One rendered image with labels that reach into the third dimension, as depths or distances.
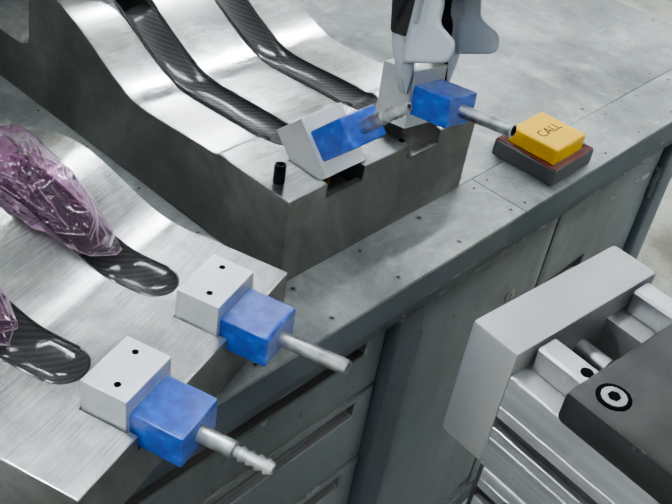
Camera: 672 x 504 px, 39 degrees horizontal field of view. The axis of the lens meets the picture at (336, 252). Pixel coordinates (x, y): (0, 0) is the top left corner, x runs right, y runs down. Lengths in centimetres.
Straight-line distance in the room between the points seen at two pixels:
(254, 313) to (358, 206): 20
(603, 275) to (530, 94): 64
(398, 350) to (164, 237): 36
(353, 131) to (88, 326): 26
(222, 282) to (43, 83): 41
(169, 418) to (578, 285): 27
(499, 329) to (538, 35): 89
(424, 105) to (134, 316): 32
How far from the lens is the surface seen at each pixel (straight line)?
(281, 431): 98
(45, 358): 69
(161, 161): 90
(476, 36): 88
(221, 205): 84
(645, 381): 47
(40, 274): 73
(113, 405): 62
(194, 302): 69
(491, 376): 54
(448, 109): 84
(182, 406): 63
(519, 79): 124
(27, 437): 63
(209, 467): 92
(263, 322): 69
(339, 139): 77
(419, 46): 83
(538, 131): 106
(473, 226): 94
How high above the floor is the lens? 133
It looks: 38 degrees down
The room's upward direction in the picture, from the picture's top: 10 degrees clockwise
